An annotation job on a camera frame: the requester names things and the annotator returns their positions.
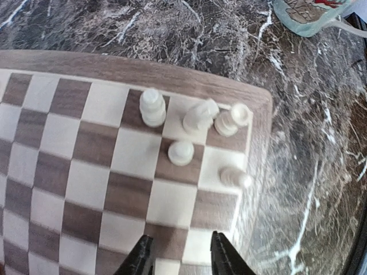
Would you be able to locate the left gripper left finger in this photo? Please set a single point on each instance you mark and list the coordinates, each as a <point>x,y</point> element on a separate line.
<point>141,260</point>

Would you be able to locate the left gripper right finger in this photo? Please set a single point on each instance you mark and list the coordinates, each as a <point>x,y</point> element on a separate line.
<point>225,259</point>

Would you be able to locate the white chess pawn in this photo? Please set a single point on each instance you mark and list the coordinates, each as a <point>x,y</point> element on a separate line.
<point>180,153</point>
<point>233,176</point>

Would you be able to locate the wooden chess board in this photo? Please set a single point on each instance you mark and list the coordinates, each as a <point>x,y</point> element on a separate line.
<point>83,177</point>

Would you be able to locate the white chess rook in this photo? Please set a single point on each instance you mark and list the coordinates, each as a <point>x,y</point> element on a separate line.
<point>228,122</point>

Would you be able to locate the white chess knight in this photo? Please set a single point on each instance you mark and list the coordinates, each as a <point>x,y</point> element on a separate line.
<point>201,116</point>

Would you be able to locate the white chess bishop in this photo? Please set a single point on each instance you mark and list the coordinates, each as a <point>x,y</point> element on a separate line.
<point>152,107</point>

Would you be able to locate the cream white mug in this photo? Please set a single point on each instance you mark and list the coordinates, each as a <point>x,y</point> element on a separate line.
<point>307,17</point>

